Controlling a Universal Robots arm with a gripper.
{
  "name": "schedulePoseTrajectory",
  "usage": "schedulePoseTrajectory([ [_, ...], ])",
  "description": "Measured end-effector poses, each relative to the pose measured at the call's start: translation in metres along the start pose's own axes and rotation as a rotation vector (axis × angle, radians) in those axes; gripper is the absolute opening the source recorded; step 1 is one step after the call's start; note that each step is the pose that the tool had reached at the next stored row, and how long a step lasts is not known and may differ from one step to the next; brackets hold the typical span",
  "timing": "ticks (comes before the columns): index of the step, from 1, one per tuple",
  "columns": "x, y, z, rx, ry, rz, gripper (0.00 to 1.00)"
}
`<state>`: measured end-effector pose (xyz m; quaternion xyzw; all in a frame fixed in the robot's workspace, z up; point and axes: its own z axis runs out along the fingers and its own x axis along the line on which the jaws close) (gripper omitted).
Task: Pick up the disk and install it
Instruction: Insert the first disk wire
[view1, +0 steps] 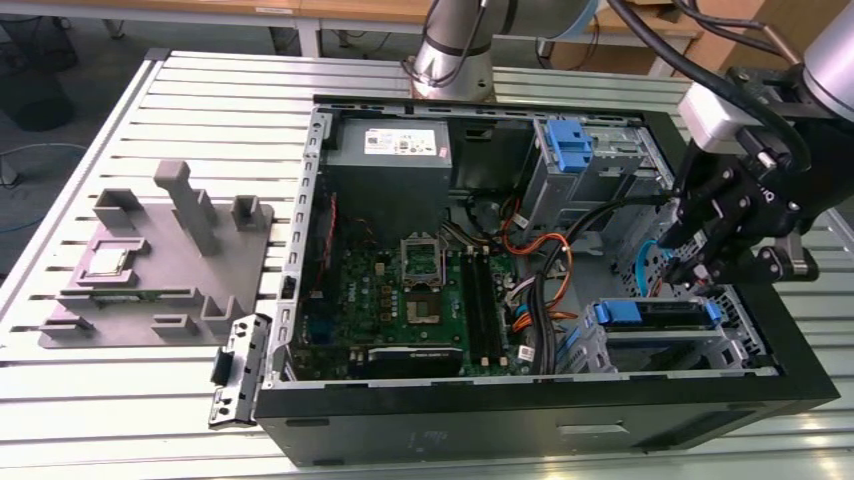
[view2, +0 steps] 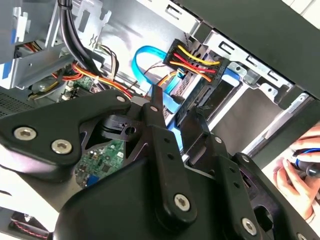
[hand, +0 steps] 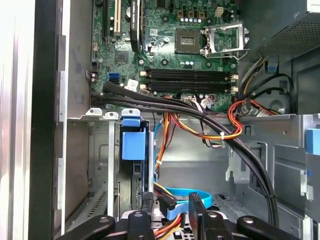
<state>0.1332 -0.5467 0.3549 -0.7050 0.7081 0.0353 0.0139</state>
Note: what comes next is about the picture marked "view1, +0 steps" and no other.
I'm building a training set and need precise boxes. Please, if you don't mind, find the grey side camera mount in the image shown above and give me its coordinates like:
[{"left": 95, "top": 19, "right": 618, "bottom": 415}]
[{"left": 753, "top": 234, "right": 822, "bottom": 286}]

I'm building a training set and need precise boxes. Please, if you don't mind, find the silver CPU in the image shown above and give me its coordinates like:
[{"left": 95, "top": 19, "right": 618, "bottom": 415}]
[{"left": 89, "top": 249, "right": 132, "bottom": 275}]

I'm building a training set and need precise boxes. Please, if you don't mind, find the orange red wire bundle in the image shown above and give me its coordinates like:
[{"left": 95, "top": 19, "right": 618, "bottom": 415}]
[{"left": 499, "top": 232, "right": 579, "bottom": 331}]

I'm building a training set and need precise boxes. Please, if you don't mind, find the grey metal slot retainer flap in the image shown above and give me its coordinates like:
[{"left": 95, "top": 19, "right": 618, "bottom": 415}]
[{"left": 207, "top": 312, "right": 274, "bottom": 431}]

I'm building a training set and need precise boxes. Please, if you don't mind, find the wooden desk white frame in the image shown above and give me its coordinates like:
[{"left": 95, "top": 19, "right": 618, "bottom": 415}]
[
  {"left": 296, "top": 0, "right": 706, "bottom": 77},
  {"left": 0, "top": 0, "right": 322, "bottom": 57}
]

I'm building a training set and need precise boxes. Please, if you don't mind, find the metal socket cover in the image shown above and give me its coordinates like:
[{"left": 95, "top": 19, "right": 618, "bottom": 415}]
[{"left": 398, "top": 234, "right": 446, "bottom": 291}]

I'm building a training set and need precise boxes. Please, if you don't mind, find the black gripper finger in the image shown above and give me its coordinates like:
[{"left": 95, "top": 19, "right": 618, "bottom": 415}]
[
  {"left": 666, "top": 202, "right": 769, "bottom": 286},
  {"left": 659, "top": 149, "right": 755, "bottom": 249}
]

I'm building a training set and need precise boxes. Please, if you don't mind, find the grey parts rack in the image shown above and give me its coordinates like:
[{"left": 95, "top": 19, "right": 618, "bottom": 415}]
[{"left": 37, "top": 159, "right": 279, "bottom": 349}]

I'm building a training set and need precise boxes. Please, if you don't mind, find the black graphics card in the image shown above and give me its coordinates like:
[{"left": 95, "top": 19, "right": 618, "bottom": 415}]
[{"left": 350, "top": 346, "right": 466, "bottom": 379}]

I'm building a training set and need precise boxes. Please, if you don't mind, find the CPU socket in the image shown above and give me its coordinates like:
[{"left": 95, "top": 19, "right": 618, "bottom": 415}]
[{"left": 403, "top": 289, "right": 446, "bottom": 324}]

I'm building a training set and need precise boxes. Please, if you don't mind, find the yellow black wire bundle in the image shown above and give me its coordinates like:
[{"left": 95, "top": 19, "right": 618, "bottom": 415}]
[{"left": 443, "top": 219, "right": 495, "bottom": 251}]

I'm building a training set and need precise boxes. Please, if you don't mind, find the green RAM stick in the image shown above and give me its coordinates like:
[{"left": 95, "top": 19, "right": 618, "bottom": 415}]
[{"left": 89, "top": 290, "right": 161, "bottom": 304}]

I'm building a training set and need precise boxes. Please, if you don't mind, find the wooden cabinet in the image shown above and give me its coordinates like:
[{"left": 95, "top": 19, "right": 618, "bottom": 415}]
[{"left": 686, "top": 0, "right": 809, "bottom": 101}]

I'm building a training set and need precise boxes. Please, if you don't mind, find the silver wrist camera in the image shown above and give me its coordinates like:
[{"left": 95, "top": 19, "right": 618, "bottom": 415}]
[{"left": 676, "top": 82, "right": 759, "bottom": 151}]

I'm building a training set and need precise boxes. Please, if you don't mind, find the black cable bundle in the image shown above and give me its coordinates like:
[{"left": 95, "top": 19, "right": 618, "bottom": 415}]
[{"left": 530, "top": 195, "right": 668, "bottom": 375}]

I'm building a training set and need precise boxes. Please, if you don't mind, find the thin red wire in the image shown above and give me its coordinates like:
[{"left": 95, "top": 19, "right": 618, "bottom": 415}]
[{"left": 303, "top": 193, "right": 342, "bottom": 304}]

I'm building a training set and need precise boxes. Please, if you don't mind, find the grey power supply unit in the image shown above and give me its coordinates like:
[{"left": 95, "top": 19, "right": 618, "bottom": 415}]
[{"left": 319, "top": 117, "right": 456, "bottom": 246}]

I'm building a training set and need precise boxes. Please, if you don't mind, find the black RAM slot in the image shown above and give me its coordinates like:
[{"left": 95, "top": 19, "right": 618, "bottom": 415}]
[
  {"left": 470, "top": 248, "right": 490, "bottom": 362},
  {"left": 480, "top": 248, "right": 499, "bottom": 362},
  {"left": 462, "top": 248, "right": 482, "bottom": 362},
  {"left": 487, "top": 248, "right": 507, "bottom": 362}
]

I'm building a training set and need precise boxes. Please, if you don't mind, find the green motherboard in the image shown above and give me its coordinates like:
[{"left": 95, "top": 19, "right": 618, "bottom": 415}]
[{"left": 292, "top": 234, "right": 535, "bottom": 381}]

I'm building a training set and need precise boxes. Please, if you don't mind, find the blue data wire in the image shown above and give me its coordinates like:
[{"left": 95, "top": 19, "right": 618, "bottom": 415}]
[{"left": 632, "top": 239, "right": 668, "bottom": 301}]

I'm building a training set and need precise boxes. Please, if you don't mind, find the blue plastic drive latch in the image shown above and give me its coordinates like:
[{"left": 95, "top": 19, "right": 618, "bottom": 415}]
[{"left": 544, "top": 119, "right": 594, "bottom": 172}]

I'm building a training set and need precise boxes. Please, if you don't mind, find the grey metal drive cage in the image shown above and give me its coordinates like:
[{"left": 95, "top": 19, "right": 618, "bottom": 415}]
[{"left": 523, "top": 117, "right": 682, "bottom": 241}]

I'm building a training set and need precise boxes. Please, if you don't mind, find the grey metal disk bay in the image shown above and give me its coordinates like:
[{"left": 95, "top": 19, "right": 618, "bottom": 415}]
[{"left": 579, "top": 294, "right": 766, "bottom": 374}]

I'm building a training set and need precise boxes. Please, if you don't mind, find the black PC case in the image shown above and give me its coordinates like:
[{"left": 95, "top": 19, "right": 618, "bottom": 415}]
[{"left": 252, "top": 93, "right": 842, "bottom": 469}]

